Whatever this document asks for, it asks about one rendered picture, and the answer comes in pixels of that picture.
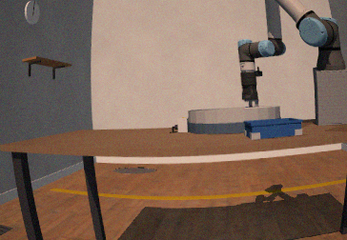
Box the blue crate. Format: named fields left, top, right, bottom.
left=243, top=118, right=303, bottom=140

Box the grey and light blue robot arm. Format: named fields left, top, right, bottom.
left=237, top=0, right=346, bottom=70

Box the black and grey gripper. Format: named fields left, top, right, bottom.
left=239, top=62, right=262, bottom=108

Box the grey round turntable disc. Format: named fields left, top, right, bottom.
left=172, top=106, right=280, bottom=134

